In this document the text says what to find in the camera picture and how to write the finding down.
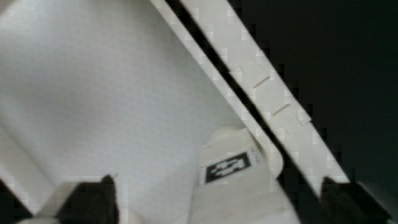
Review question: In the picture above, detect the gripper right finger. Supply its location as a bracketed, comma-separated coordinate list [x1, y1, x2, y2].
[320, 177, 398, 224]

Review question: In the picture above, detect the white desk top tray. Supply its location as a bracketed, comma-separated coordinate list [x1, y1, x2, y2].
[0, 0, 238, 224]

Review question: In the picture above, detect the white leg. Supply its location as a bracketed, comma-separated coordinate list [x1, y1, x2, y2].
[188, 127, 300, 224]

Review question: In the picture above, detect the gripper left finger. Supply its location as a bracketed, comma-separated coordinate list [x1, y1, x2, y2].
[16, 174, 121, 224]

